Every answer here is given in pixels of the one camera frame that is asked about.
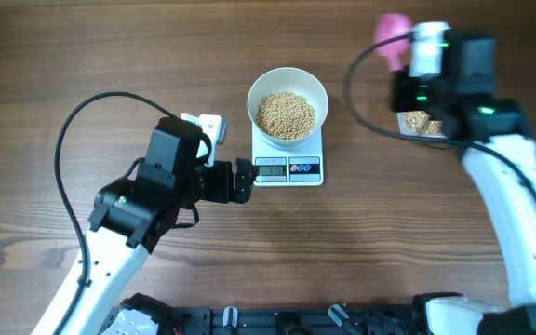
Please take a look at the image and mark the white bowl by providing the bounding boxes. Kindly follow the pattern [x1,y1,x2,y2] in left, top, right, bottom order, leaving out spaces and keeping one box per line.
[247,67,329,148]

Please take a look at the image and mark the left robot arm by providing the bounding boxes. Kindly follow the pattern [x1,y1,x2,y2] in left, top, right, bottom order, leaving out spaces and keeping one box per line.
[34,114,257,334]

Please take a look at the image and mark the left black cable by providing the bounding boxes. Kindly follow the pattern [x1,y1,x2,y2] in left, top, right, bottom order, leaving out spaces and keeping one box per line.
[52,91,213,335]

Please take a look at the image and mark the soybeans in container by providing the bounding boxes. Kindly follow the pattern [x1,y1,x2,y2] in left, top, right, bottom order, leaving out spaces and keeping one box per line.
[404,111,442,135]

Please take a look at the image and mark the clear plastic container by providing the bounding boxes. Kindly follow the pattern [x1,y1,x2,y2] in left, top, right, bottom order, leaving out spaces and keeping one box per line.
[397,111,444,138]

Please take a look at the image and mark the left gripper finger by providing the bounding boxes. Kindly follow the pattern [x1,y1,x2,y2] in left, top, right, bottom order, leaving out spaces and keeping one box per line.
[233,179,253,204]
[235,158,259,182]

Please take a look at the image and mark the pink plastic measuring scoop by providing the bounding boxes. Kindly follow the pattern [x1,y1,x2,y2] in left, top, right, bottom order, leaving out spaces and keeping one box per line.
[374,13,412,72]

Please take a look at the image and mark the black cable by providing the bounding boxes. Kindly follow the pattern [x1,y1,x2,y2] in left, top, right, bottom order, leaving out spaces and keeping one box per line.
[52,91,213,335]
[342,33,536,280]

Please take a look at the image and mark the white digital kitchen scale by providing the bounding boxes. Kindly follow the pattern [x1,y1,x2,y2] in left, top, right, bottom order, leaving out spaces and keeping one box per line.
[252,126,324,187]

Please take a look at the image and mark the soybeans in bowl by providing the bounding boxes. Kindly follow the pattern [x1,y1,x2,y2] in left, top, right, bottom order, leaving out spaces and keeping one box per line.
[255,91,315,140]

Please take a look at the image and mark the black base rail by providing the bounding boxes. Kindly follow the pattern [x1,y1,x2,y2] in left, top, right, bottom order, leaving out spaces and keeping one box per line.
[100,304,419,335]

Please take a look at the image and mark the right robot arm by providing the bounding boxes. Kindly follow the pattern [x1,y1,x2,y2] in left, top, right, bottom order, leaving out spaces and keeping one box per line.
[385,22,536,334]

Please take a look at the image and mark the right black cable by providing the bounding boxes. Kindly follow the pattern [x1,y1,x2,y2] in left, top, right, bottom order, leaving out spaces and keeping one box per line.
[342,33,536,280]

